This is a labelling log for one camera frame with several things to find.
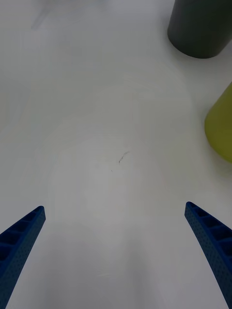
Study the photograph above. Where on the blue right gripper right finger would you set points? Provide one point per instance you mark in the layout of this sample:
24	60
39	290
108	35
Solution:
212	239

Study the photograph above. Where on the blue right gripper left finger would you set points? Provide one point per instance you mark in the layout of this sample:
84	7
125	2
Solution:
18	248

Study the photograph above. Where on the yellow-green plastic bin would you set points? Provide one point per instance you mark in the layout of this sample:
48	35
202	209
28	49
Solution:
221	128

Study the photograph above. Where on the grey plastic bin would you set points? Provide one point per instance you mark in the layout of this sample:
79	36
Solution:
200	26

